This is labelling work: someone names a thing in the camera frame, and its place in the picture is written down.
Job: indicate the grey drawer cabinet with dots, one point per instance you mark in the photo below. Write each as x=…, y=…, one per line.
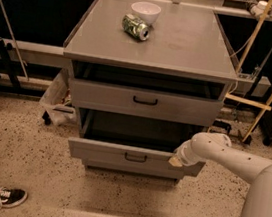
x=185, y=53

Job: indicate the clear plastic bag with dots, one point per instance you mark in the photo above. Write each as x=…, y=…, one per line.
x=56, y=100

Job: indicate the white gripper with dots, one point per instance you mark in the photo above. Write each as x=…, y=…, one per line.
x=183, y=155

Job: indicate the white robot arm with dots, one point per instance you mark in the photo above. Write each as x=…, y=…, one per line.
x=255, y=170

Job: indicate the crushed green soda can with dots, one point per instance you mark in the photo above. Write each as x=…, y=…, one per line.
x=136, y=27

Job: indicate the white cup on shelf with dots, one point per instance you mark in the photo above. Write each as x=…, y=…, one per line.
x=258, y=9

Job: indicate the grey drawer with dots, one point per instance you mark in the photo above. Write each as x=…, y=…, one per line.
x=133, y=144
x=146, y=103

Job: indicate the white bowl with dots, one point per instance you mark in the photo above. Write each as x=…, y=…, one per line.
x=147, y=11

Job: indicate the grey top drawer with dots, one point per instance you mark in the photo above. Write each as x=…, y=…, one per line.
x=146, y=103

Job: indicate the wooden frame stand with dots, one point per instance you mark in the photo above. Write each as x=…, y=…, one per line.
x=263, y=107

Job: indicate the black and white sneaker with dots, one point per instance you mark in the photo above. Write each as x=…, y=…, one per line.
x=12, y=197

